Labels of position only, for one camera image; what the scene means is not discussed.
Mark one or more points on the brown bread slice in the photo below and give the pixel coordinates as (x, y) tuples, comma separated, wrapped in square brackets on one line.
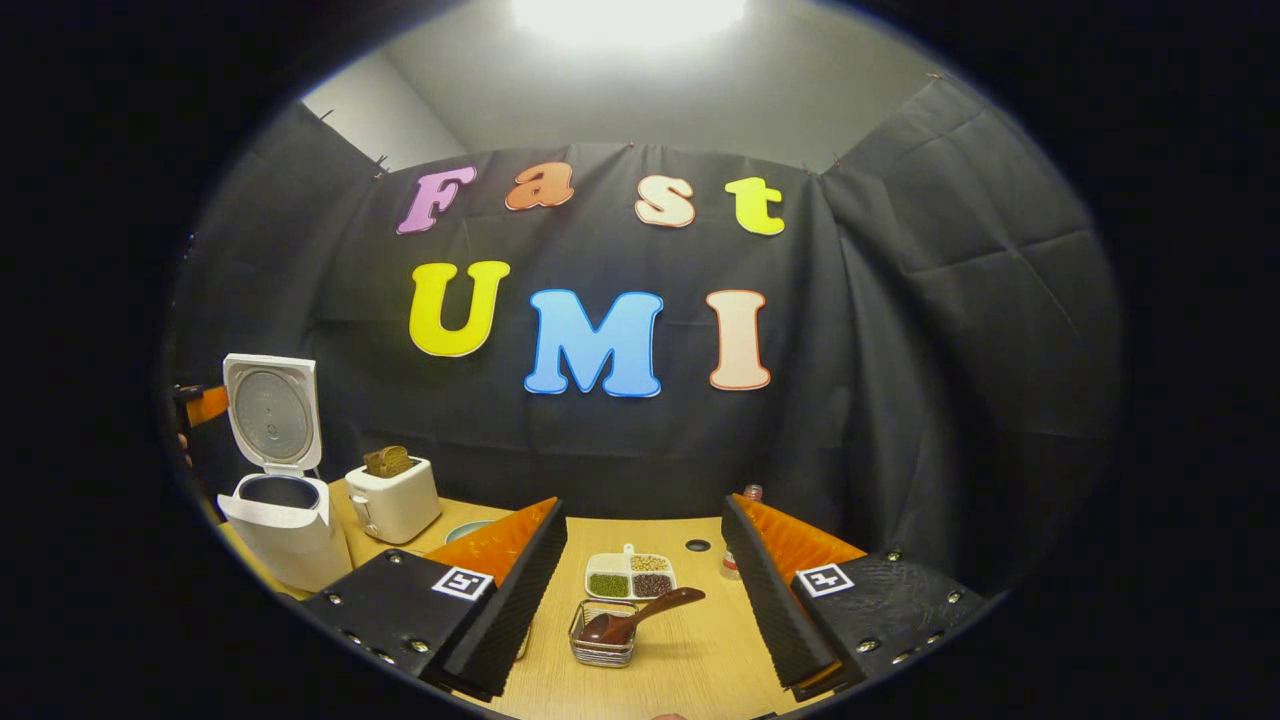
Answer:
[(388, 462)]

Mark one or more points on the white toaster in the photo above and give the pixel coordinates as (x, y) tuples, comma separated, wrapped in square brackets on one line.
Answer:
[(400, 505)]

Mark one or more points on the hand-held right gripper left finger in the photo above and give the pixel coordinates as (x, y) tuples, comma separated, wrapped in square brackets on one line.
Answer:
[(515, 610)]

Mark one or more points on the large ceiling light panel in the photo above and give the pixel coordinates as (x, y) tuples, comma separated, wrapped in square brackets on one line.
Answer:
[(630, 18)]

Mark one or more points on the brown wooden spoon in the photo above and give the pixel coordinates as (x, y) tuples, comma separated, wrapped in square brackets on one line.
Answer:
[(605, 628)]

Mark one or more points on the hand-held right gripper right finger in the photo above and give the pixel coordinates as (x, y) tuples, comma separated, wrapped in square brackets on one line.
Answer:
[(775, 610)]

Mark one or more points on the white divided bean tray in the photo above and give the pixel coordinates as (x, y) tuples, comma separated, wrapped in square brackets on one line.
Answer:
[(605, 565)]

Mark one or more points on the light green plate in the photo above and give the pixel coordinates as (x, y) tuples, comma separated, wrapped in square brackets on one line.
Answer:
[(465, 530)]

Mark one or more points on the white rice cooker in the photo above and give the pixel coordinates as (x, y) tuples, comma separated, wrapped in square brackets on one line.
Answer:
[(285, 530)]

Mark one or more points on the black backdrop cloth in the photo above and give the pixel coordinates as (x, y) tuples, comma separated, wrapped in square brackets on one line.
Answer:
[(900, 350)]

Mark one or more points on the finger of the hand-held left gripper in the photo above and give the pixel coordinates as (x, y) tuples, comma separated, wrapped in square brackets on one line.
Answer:
[(208, 405)]

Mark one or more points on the clear plastic water bottle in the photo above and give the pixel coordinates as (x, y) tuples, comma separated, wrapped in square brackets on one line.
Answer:
[(752, 491)]

